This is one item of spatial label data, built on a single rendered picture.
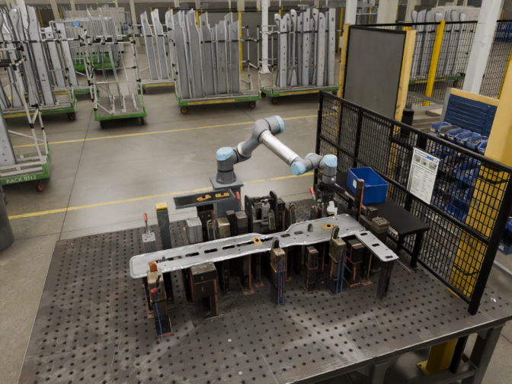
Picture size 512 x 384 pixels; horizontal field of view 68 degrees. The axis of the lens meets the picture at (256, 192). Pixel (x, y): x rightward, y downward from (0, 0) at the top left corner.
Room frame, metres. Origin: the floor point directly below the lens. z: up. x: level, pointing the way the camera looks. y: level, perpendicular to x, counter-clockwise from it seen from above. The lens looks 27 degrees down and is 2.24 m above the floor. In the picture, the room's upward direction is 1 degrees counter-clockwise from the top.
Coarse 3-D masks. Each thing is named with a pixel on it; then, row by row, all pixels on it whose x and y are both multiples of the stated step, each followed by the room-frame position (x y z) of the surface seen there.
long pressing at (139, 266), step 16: (304, 224) 2.00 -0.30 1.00; (320, 224) 2.00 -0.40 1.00; (336, 224) 2.00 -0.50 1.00; (352, 224) 2.00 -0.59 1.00; (224, 240) 1.84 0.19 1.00; (240, 240) 1.84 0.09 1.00; (288, 240) 1.83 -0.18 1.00; (304, 240) 1.83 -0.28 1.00; (320, 240) 1.83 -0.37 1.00; (144, 256) 1.69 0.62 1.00; (160, 256) 1.69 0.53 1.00; (176, 256) 1.69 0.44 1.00; (192, 256) 1.69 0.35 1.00; (208, 256) 1.69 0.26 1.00; (224, 256) 1.68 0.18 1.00; (240, 256) 1.70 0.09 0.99; (144, 272) 1.56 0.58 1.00
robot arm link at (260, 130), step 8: (264, 120) 2.24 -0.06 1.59; (256, 128) 2.19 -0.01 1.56; (264, 128) 2.18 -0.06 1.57; (256, 136) 2.16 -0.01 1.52; (264, 136) 2.13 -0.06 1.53; (272, 136) 2.13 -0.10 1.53; (264, 144) 2.12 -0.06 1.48; (272, 144) 2.08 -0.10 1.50; (280, 144) 2.07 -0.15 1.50; (280, 152) 2.03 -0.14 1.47; (288, 152) 2.01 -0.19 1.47; (288, 160) 1.98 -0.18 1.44; (296, 160) 1.95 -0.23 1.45; (304, 160) 1.96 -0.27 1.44; (296, 168) 1.91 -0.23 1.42; (304, 168) 1.91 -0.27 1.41
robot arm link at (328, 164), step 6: (324, 156) 1.97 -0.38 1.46; (330, 156) 1.96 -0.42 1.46; (324, 162) 1.95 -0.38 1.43; (330, 162) 1.93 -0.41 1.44; (336, 162) 1.94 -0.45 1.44; (324, 168) 1.95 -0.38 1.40; (330, 168) 1.93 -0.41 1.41; (336, 168) 1.95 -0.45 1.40; (324, 174) 1.95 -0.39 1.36; (330, 174) 1.93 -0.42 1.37
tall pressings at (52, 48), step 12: (60, 24) 10.30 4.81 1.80; (12, 36) 9.87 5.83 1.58; (48, 36) 10.17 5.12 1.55; (48, 48) 10.17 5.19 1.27; (48, 60) 10.32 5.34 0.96; (60, 60) 10.42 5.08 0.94; (72, 60) 10.32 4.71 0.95; (36, 72) 9.95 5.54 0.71; (60, 72) 10.11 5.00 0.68; (72, 72) 10.21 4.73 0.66; (60, 84) 10.07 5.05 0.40; (72, 84) 10.17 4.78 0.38
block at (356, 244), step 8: (352, 240) 1.85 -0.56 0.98; (352, 248) 1.79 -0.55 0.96; (360, 248) 1.78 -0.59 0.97; (352, 256) 1.78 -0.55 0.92; (360, 256) 1.78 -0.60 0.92; (352, 264) 1.78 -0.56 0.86; (344, 272) 1.84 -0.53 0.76; (352, 272) 1.78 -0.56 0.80; (344, 280) 1.82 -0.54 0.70; (352, 280) 1.77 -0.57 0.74
